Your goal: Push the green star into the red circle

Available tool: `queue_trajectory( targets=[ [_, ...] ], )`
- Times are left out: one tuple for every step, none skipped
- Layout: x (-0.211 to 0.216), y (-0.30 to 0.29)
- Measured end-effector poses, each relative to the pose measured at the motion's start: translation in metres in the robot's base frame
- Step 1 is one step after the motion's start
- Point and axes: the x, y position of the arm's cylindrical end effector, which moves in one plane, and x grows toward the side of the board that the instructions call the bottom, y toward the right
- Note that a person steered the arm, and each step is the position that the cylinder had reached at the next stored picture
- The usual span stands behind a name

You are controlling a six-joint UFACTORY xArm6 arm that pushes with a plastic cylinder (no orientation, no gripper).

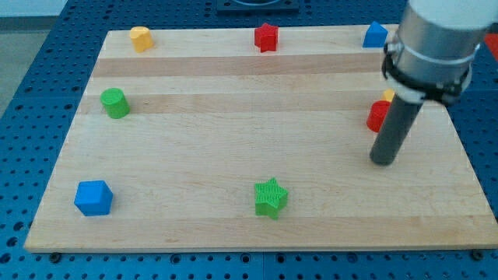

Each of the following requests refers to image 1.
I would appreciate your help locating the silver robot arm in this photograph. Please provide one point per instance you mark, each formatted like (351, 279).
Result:
(430, 56)

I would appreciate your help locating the green star block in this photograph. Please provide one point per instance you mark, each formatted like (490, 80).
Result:
(270, 199)

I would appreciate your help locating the red star block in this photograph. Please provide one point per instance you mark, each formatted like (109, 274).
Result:
(266, 37)

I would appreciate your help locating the wooden board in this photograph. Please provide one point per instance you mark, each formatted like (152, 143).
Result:
(211, 116)

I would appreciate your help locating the red cylinder block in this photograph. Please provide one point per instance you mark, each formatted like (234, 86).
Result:
(377, 114)

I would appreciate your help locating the green cylinder block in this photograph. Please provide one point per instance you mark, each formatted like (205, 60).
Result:
(114, 103)

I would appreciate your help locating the yellow block behind rod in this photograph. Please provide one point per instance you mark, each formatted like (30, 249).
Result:
(388, 95)

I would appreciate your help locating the yellow heart block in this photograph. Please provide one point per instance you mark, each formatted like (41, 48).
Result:
(141, 38)

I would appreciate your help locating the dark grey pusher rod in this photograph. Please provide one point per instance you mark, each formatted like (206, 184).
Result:
(395, 128)

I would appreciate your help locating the blue cube block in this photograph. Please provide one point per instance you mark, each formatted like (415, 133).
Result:
(93, 197)

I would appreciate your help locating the red object at edge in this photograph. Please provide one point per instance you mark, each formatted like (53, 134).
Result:
(491, 40)

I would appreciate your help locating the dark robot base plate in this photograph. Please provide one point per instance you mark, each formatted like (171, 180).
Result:
(229, 6)

